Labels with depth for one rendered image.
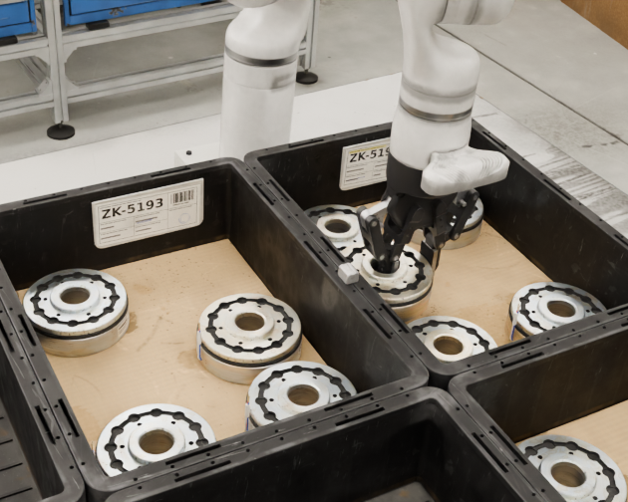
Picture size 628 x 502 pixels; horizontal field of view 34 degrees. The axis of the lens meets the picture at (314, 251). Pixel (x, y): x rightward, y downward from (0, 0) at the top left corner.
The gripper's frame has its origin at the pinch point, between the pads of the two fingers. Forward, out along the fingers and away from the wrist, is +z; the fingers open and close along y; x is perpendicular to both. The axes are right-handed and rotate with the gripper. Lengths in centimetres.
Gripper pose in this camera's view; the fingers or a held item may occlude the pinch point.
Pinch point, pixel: (408, 266)
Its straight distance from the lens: 109.3
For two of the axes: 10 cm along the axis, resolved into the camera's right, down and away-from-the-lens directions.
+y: -8.7, 2.3, -4.3
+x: 4.8, 5.5, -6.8
